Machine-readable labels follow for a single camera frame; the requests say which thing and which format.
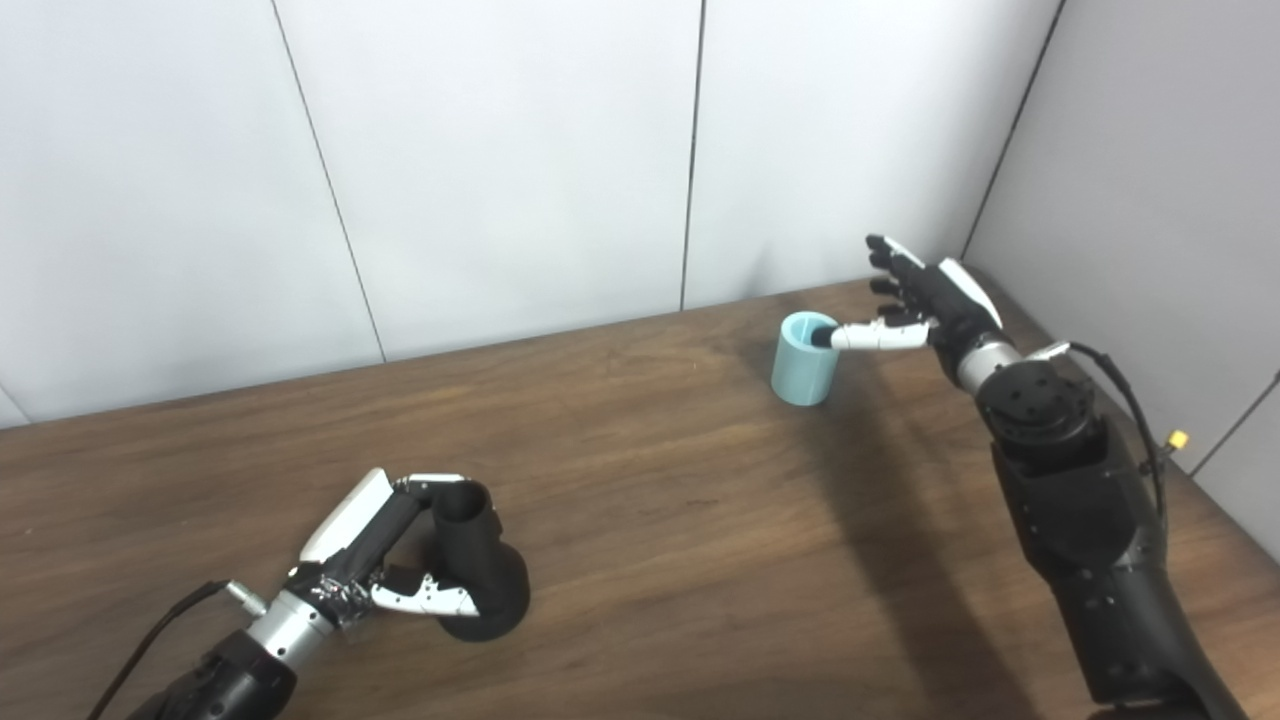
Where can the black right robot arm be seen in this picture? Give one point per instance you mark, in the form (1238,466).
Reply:
(1080,500)

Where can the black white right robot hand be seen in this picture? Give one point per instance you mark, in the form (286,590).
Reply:
(945,300)

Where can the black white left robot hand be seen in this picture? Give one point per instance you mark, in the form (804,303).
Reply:
(365,540)

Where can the black flared nozzle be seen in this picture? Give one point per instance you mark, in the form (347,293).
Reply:
(490,580)

